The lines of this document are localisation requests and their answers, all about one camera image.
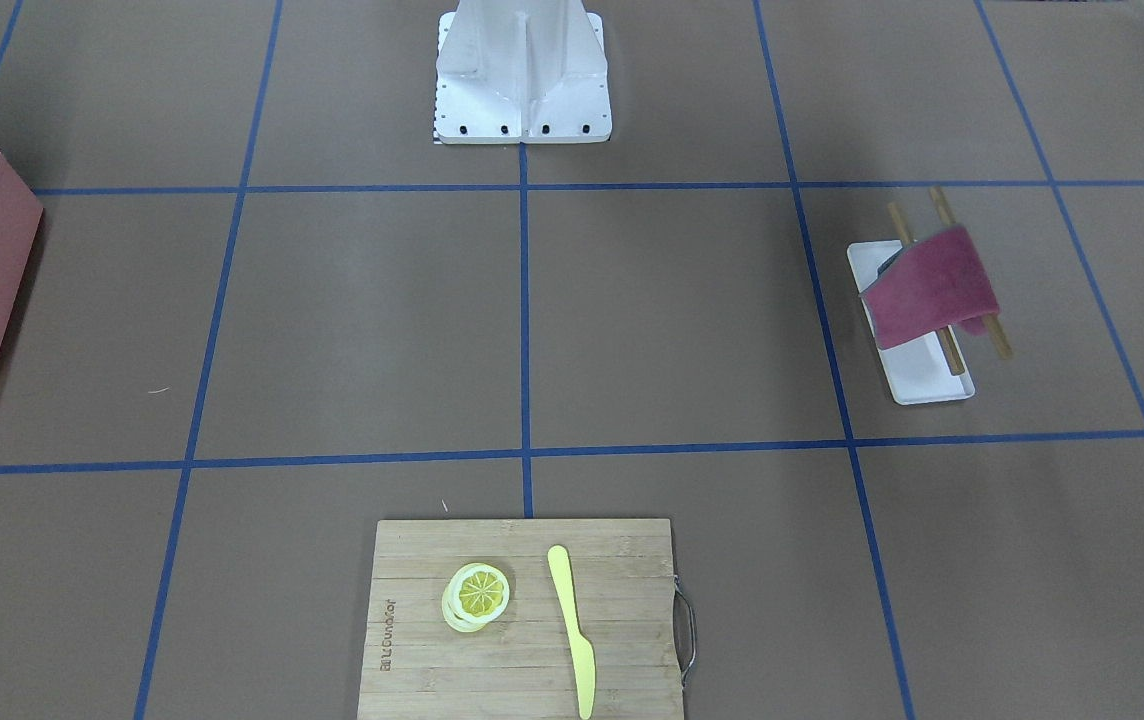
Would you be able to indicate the yellow plastic knife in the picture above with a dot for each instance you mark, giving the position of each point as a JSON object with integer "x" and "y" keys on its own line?
{"x": 582, "y": 653}

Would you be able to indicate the bamboo cutting board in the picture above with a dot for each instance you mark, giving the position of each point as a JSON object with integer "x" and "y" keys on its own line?
{"x": 518, "y": 667}

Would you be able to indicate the magenta wiping cloth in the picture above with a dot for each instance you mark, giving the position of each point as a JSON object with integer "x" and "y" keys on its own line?
{"x": 934, "y": 283}

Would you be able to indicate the yellow lemon slice toy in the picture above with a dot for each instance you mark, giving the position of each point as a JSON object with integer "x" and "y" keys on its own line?
{"x": 475, "y": 596}

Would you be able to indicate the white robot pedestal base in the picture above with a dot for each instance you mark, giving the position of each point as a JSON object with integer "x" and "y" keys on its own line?
{"x": 513, "y": 72}

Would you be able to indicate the white rack tray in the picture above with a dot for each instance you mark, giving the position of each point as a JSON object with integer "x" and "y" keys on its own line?
{"x": 917, "y": 372}

